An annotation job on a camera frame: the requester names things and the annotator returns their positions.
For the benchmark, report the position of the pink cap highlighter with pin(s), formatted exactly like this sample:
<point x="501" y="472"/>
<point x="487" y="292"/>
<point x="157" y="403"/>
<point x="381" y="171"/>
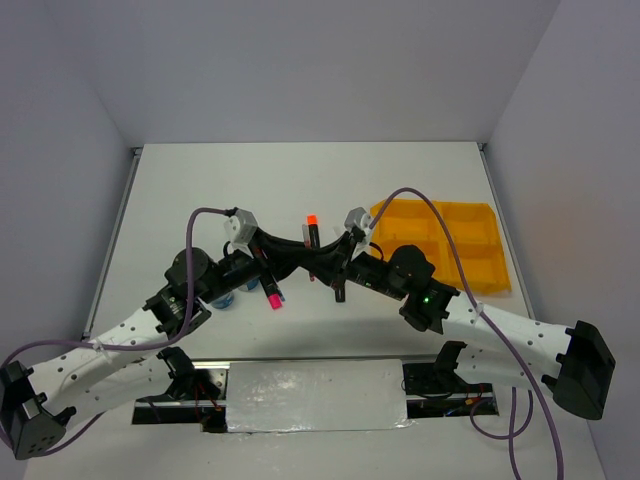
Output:
<point x="271" y="290"/>

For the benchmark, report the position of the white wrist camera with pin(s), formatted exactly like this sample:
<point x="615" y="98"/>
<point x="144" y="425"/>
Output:
<point x="240" y="228"/>
<point x="358" y="223"/>

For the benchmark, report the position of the yellow compartment tray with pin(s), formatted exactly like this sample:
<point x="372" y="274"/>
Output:
<point x="451" y="234"/>

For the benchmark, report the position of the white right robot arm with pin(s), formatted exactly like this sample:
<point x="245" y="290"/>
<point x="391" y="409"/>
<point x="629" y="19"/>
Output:
<point x="484" y="344"/>

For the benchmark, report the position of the blue pen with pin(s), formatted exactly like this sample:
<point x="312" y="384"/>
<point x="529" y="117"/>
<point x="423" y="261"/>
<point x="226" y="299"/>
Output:
<point x="281" y="295"/>

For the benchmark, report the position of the orange cap highlighter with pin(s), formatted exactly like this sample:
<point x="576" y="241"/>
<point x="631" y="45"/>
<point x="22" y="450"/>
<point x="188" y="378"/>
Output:
<point x="312" y="231"/>

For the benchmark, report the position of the blue cap highlighter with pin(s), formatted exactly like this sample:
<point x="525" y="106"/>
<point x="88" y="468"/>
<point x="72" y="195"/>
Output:
<point x="340" y="294"/>

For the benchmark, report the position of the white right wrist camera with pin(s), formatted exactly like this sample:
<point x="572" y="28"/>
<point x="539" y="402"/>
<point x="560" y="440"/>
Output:
<point x="358" y="223"/>

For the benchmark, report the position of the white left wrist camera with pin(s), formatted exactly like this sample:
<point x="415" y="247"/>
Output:
<point x="240" y="228"/>

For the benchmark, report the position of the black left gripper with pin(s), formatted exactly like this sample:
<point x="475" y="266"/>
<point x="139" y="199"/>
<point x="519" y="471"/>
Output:
<point x="281" y="256"/>

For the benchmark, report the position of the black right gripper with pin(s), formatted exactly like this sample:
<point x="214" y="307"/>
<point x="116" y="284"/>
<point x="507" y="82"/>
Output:
<point x="340" y="251"/>

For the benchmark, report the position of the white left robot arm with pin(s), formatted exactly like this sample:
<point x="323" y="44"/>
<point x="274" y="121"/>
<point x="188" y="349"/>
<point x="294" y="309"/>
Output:
<point x="139" y="357"/>

